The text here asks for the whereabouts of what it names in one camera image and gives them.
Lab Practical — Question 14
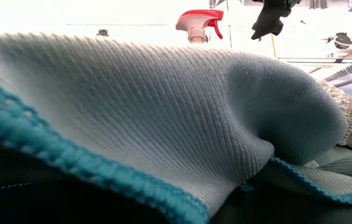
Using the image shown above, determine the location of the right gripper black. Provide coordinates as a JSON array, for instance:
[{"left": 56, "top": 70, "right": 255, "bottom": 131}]
[{"left": 251, "top": 0, "right": 302, "bottom": 40}]

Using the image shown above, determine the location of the light blue microfiber towel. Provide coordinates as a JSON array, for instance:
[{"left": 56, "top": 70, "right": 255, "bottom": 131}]
[
  {"left": 240, "top": 145, "right": 352, "bottom": 207},
  {"left": 0, "top": 30, "right": 350, "bottom": 224}
]

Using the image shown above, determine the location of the clear spray bottle red trigger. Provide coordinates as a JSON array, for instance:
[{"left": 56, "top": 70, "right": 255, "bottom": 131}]
[{"left": 175, "top": 9, "right": 225, "bottom": 45}]

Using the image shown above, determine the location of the yellow hanging cord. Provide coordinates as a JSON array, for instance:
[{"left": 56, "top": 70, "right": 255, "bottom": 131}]
[{"left": 270, "top": 33, "right": 277, "bottom": 58}]

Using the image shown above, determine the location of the black hanging cord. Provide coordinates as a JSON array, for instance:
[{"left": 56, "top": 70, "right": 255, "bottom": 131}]
[{"left": 226, "top": 0, "right": 233, "bottom": 49}]

